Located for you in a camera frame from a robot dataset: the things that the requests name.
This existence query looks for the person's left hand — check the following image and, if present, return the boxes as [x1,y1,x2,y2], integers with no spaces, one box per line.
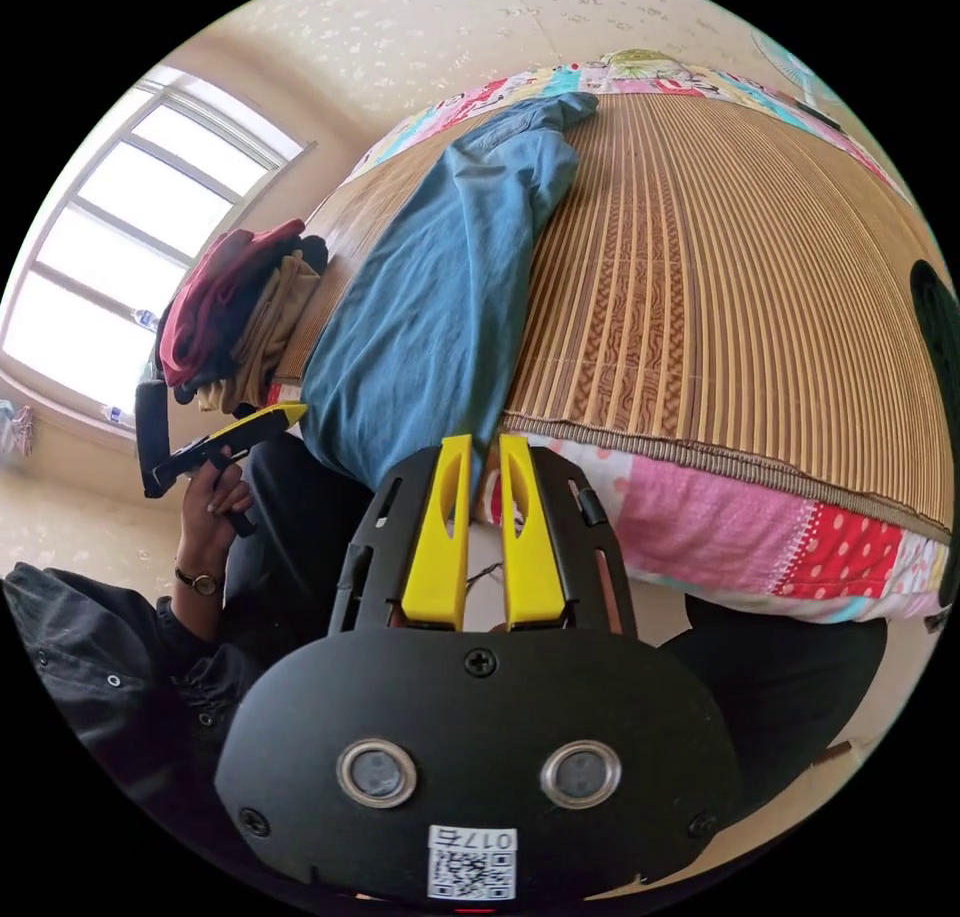
[175,457,256,582]

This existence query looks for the pile of clothes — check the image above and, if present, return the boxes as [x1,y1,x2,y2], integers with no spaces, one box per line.
[155,217,331,419]

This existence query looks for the person's body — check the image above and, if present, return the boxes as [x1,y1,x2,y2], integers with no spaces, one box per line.
[0,429,891,917]

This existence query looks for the bed with woven mat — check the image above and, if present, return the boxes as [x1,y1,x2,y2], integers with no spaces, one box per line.
[269,46,958,627]

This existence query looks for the fan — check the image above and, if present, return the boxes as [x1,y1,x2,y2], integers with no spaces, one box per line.
[749,27,852,120]

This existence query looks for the window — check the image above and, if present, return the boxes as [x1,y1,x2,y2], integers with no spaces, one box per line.
[0,64,319,440]

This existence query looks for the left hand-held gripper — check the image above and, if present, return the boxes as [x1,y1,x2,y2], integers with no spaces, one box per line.
[143,400,310,539]

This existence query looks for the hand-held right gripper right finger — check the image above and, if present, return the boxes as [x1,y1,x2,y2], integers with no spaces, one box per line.
[497,433,568,632]

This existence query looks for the blue jeans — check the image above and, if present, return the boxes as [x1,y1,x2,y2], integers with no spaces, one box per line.
[296,91,601,495]

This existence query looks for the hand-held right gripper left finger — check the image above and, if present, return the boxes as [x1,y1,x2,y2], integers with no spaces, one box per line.
[400,433,475,630]

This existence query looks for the person's left forearm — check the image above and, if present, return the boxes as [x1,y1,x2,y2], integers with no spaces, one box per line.
[169,565,228,642]

